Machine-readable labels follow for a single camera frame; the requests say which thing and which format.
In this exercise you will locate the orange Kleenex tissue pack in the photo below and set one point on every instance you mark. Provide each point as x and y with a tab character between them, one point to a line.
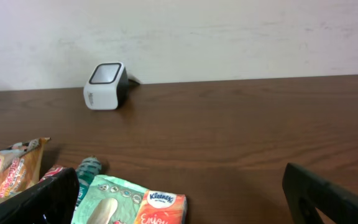
162	208

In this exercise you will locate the red Top chocolate bar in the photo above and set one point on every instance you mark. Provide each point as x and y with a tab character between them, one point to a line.
55	169

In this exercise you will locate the white barcode scanner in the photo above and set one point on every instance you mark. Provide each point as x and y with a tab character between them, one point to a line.
107	87

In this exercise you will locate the blue Listerine mouthwash bottle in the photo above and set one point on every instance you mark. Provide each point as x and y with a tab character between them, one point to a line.
86	172

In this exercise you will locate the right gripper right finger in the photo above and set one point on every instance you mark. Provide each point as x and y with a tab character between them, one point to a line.
307	194

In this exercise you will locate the beige snack bag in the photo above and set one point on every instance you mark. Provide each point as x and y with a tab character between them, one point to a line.
20	166

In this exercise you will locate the mint green wet wipes pack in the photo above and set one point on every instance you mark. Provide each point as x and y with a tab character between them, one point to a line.
109	200

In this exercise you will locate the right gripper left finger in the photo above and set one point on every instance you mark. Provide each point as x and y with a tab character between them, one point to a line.
52	200

